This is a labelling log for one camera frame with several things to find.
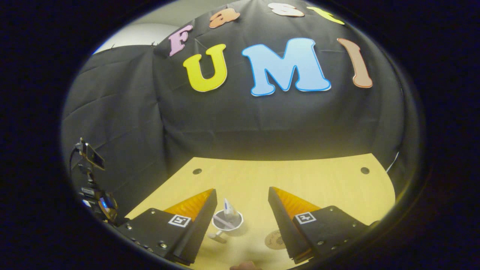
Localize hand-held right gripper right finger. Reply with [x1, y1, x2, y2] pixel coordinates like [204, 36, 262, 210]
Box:
[268, 186, 379, 265]

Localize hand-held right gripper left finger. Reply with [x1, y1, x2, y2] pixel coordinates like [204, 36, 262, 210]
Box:
[124, 188, 218, 267]

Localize round wooden coaster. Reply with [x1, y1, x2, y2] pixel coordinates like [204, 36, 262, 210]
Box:
[264, 229, 288, 250]

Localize white toothbrush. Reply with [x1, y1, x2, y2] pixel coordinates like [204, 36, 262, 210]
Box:
[213, 215, 236, 230]

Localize white toothpaste tube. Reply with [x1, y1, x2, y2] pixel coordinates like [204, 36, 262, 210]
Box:
[223, 198, 237, 219]

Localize white cup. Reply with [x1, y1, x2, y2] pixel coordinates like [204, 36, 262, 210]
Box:
[208, 208, 244, 244]

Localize wooden desktop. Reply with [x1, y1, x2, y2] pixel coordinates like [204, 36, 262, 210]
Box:
[126, 153, 396, 270]

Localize black backdrop cloth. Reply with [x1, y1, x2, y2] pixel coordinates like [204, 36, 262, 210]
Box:
[62, 0, 420, 222]

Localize white cable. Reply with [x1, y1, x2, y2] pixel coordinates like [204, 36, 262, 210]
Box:
[385, 151, 400, 174]

